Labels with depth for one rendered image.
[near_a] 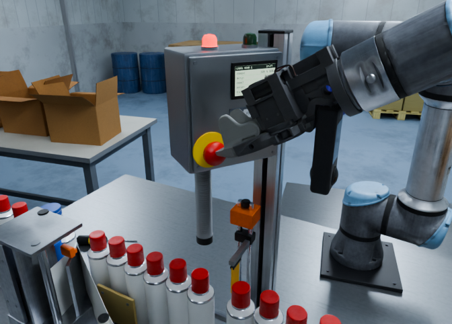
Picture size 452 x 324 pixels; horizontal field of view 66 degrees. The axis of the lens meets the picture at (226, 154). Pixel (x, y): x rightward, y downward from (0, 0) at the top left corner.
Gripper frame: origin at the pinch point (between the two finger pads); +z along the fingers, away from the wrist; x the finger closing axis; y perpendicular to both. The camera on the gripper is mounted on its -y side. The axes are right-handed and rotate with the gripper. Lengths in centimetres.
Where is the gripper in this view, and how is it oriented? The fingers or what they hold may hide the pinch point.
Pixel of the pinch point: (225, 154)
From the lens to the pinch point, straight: 52.0
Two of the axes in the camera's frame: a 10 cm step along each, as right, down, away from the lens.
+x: -4.6, 3.3, -8.2
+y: -4.5, -8.9, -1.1
